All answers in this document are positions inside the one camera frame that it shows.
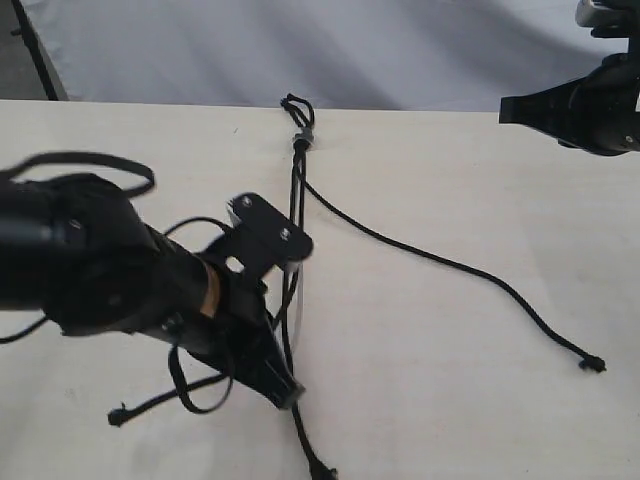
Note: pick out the grey cable tie band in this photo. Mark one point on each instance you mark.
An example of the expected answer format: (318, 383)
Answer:
(304, 139)

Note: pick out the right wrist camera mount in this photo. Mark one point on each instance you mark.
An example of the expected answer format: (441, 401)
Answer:
(609, 19)

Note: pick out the black stand pole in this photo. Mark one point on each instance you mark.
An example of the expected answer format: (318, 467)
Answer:
(30, 40)

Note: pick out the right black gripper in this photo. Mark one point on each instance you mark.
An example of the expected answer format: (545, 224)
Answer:
(601, 114)

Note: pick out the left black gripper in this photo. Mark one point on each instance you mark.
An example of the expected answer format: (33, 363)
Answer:
(225, 324)

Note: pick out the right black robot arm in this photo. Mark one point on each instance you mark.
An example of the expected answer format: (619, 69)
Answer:
(598, 113)

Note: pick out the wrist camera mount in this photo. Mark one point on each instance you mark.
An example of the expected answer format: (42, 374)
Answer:
(261, 238)
(609, 19)

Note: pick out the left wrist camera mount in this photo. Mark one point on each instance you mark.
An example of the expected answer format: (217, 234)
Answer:
(261, 238)

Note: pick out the white backdrop cloth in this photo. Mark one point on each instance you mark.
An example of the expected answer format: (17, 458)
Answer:
(396, 55)

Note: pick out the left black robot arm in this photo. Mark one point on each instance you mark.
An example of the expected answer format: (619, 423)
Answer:
(75, 249)

